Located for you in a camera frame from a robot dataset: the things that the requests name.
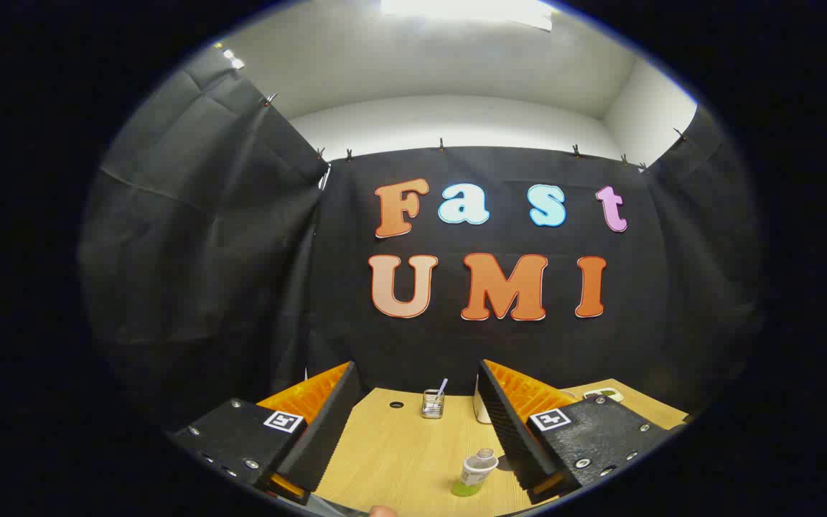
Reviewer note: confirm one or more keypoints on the black backdrop cloth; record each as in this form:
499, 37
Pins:
356, 345

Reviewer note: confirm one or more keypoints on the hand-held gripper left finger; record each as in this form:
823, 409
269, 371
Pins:
327, 431

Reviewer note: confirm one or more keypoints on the cream tabletop device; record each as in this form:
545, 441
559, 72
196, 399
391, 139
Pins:
482, 413

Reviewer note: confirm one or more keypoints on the clear square glass holder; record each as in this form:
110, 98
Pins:
433, 406

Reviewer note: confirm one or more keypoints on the wooden table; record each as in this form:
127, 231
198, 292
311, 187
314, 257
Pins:
399, 459

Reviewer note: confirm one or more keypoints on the white divided snack tray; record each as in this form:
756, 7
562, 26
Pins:
604, 394

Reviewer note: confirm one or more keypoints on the thin white stick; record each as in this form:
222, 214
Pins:
442, 388

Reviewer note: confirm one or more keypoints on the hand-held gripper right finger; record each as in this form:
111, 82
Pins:
507, 431

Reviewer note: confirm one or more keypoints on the clear juice bottle green base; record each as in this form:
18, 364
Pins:
477, 470

